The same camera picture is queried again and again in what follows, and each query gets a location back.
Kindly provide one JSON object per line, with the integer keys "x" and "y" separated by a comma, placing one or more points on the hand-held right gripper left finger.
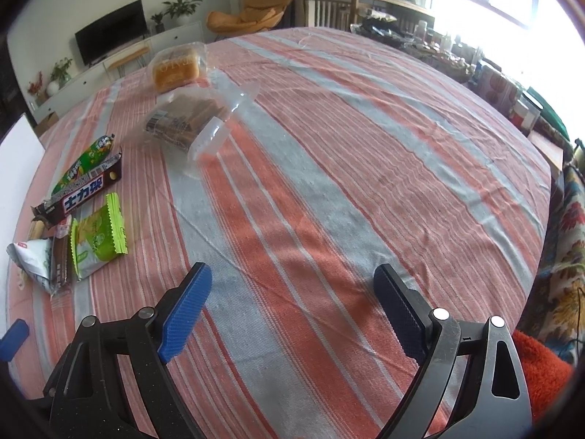
{"x": 187, "y": 311}

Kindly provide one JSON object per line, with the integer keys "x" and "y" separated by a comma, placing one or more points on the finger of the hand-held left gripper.
{"x": 13, "y": 339}

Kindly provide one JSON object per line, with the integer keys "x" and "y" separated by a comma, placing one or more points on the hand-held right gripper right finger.
{"x": 402, "y": 315}

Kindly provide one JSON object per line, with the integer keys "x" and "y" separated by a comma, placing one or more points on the white snack packet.
{"x": 32, "y": 258}

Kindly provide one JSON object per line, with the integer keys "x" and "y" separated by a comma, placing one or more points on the thin brown snack packet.
{"x": 61, "y": 260}

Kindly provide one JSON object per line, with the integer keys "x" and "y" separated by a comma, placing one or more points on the green cracker packet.
{"x": 93, "y": 242}

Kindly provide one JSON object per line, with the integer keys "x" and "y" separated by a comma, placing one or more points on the brown chocolate bar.
{"x": 77, "y": 201}

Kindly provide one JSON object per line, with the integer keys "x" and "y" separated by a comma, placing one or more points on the beige biscuit stick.
{"x": 36, "y": 229}

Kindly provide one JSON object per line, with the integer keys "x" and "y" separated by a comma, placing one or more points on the orange fluffy cloth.
{"x": 539, "y": 366}

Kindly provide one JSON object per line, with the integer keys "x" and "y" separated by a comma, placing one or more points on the striped orange grey tablecloth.
{"x": 320, "y": 192}

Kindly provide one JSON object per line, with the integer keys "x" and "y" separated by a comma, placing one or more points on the white board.
{"x": 18, "y": 183}

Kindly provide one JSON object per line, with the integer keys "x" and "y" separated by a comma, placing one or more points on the floral patterned cloth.
{"x": 562, "y": 247}

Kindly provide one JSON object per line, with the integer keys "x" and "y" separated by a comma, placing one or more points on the clear bag brown biscuits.
{"x": 215, "y": 135}

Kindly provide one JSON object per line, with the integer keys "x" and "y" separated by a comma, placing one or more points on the green sausage stick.
{"x": 84, "y": 162}

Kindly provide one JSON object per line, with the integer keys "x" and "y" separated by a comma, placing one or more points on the brown wafer packet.
{"x": 183, "y": 119}

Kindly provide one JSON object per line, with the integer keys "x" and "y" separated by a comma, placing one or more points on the cardboard box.
{"x": 48, "y": 123}

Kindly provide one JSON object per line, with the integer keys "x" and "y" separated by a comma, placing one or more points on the light wooden stool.
{"x": 548, "y": 148}

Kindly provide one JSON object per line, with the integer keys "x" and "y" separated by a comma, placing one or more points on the bread loaf in clear bag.
{"x": 176, "y": 71}

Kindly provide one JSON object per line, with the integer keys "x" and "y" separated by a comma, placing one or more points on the red patterned box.
{"x": 498, "y": 89}

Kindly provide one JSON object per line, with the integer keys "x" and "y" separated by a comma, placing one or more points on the red flower arrangement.
{"x": 36, "y": 87}

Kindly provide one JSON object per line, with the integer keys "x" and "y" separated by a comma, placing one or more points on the dark glass cabinet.
{"x": 11, "y": 82}

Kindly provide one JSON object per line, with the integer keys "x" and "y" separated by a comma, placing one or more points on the small wooden hairpin table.
{"x": 128, "y": 54}

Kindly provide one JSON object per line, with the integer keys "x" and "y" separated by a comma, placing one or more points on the plant in white vase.
{"x": 60, "y": 75}

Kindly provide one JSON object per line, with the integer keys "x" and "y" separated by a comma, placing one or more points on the pile of clutter on sideboard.
{"x": 425, "y": 43}

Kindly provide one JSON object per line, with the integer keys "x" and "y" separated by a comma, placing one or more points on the white television cabinet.
{"x": 183, "y": 34}

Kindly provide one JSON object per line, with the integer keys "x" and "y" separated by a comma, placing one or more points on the black flat television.
{"x": 112, "y": 32}

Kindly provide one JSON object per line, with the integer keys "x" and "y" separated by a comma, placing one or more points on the small dark potted plant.
{"x": 158, "y": 22}

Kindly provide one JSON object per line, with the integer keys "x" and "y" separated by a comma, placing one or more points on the large green potted plant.
{"x": 183, "y": 9}

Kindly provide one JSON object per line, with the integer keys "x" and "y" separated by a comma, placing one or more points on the orange lounge chair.
{"x": 247, "y": 13}

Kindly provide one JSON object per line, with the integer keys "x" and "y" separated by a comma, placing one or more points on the wooden desk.
{"x": 388, "y": 2}

